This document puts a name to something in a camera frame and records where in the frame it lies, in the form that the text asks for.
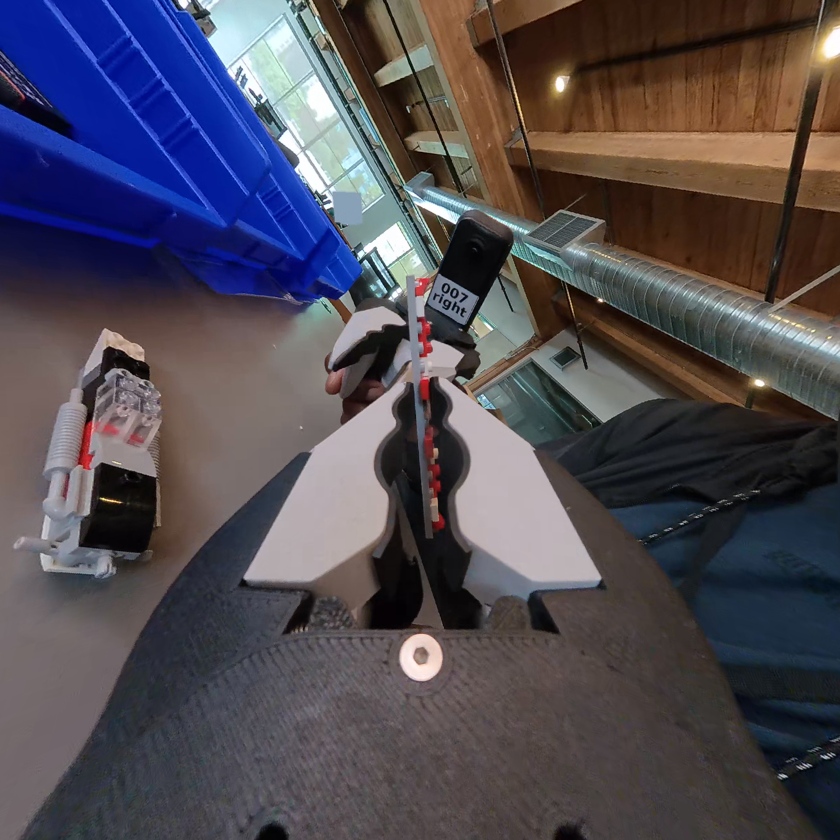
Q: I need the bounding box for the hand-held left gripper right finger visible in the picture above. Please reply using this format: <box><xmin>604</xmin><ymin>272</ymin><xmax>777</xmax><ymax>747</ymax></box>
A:
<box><xmin>427</xmin><ymin>379</ymin><xmax>603</xmax><ymax>627</ymax></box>

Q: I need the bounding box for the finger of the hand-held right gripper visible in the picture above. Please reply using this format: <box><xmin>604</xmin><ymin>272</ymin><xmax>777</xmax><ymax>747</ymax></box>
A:
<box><xmin>328</xmin><ymin>307</ymin><xmax>409</xmax><ymax>389</ymax></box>
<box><xmin>387</xmin><ymin>341</ymin><xmax>468</xmax><ymax>389</ymax></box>

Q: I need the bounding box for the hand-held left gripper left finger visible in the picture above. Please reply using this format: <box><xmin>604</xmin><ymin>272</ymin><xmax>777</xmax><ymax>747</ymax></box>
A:
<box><xmin>241</xmin><ymin>384</ymin><xmax>411</xmax><ymax>624</ymax></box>

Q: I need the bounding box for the grey red toy brick plate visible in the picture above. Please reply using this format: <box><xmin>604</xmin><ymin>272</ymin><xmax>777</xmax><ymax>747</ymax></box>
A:
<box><xmin>406</xmin><ymin>276</ymin><xmax>448</xmax><ymax>540</ymax></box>

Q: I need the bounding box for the person's right hand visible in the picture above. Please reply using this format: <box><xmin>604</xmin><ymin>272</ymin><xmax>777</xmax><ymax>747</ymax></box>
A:
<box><xmin>325</xmin><ymin>357</ymin><xmax>389</xmax><ymax>426</ymax></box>

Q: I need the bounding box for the large paned window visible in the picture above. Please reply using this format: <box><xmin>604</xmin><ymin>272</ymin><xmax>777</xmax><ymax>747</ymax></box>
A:
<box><xmin>226</xmin><ymin>13</ymin><xmax>421</xmax><ymax>283</ymax></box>

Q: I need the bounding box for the black white toy brick vehicle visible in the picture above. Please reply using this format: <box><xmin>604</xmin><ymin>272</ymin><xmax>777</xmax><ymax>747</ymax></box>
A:
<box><xmin>13</xmin><ymin>328</ymin><xmax>164</xmax><ymax>580</ymax></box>

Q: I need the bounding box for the person's torso in blue hoodie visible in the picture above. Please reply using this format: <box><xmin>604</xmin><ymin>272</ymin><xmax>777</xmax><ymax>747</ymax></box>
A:
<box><xmin>610</xmin><ymin>482</ymin><xmax>840</xmax><ymax>834</ymax></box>

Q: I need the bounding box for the black steel pole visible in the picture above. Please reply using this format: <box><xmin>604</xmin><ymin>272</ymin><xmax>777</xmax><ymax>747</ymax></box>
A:
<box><xmin>764</xmin><ymin>0</ymin><xmax>826</xmax><ymax>304</ymax></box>

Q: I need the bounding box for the duct vent grille box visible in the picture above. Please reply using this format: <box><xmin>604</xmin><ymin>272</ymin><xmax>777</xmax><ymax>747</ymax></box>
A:
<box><xmin>525</xmin><ymin>210</ymin><xmax>606</xmax><ymax>255</ymax></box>

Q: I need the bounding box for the silver metal air duct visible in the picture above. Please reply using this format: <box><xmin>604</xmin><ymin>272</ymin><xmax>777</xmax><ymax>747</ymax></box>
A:
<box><xmin>403</xmin><ymin>184</ymin><xmax>840</xmax><ymax>421</ymax></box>

